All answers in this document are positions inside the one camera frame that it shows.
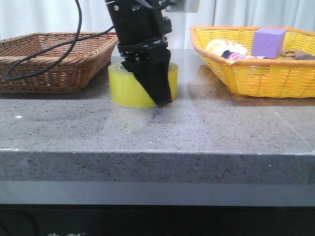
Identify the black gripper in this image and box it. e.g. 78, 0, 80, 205
105, 0, 172, 107

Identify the white curtain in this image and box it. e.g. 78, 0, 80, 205
0, 0, 315, 50

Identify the brown pretzel-shaped item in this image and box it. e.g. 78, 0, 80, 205
281, 49, 315, 60

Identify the black cable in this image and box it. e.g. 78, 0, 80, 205
5, 0, 115, 81

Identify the cream bread roll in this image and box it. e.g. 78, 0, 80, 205
206, 39, 247, 56

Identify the purple foam block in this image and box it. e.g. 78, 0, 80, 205
252, 28, 287, 59

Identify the brown wicker basket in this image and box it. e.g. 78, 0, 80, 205
0, 31, 118, 93

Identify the yellow tape roll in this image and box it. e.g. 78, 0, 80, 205
108, 62, 178, 107

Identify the yellow woven basket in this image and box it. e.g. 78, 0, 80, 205
190, 26, 315, 98

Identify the black pink snack packet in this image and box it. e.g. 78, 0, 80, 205
221, 50, 267, 60

